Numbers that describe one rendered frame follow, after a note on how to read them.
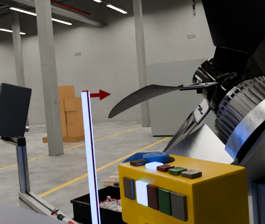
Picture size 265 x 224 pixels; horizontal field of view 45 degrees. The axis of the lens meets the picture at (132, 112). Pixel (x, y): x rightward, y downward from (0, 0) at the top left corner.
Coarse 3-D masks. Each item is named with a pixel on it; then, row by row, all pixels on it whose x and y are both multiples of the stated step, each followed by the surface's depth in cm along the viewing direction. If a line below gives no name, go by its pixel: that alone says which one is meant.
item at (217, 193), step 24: (120, 168) 48; (144, 168) 44; (192, 168) 42; (216, 168) 41; (240, 168) 40; (120, 192) 48; (192, 192) 36; (216, 192) 37; (240, 192) 40; (144, 216) 44; (168, 216) 39; (192, 216) 36; (216, 216) 37; (240, 216) 40
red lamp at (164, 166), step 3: (162, 165) 42; (165, 165) 42; (168, 165) 42; (171, 165) 42; (156, 168) 42; (159, 168) 42; (162, 168) 41; (165, 168) 41; (168, 168) 41; (162, 171) 41; (165, 171) 41
